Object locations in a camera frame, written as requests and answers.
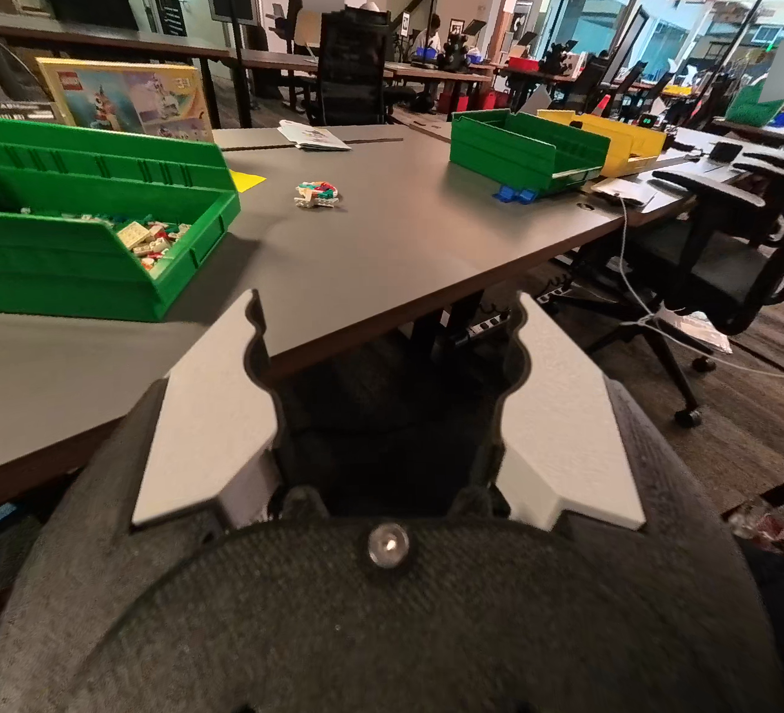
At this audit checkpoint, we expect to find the colourful toy set box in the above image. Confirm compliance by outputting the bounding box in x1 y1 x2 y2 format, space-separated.
35 56 216 144

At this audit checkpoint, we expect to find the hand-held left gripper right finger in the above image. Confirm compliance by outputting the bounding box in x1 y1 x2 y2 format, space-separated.
492 291 648 532

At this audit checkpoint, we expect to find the instruction booklet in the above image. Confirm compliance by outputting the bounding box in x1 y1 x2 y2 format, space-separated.
276 119 354 152

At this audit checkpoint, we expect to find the black mesh office chair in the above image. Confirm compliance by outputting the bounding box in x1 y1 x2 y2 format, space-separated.
304 6 418 127

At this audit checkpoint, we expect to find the green divided plastic bin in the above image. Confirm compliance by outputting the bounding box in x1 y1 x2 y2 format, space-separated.
448 109 613 198

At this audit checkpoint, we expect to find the dark wooden desk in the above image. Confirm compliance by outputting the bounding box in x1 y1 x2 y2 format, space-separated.
0 20 253 129

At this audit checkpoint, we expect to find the flat grey pouch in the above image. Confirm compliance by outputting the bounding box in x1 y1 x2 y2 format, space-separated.
590 176 658 209

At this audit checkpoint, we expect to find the white power strip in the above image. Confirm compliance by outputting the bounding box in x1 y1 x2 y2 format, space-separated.
468 308 511 338

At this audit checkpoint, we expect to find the yellow container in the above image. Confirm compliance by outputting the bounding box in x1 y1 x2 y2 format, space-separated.
537 107 668 178

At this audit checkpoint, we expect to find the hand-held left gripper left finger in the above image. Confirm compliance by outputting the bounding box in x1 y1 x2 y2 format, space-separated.
130 288 285 529

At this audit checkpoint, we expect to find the white cable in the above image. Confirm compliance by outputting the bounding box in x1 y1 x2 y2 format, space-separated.
617 194 784 372

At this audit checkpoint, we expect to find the pile of toy bricks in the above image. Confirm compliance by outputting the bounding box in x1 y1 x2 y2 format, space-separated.
17 207 194 276

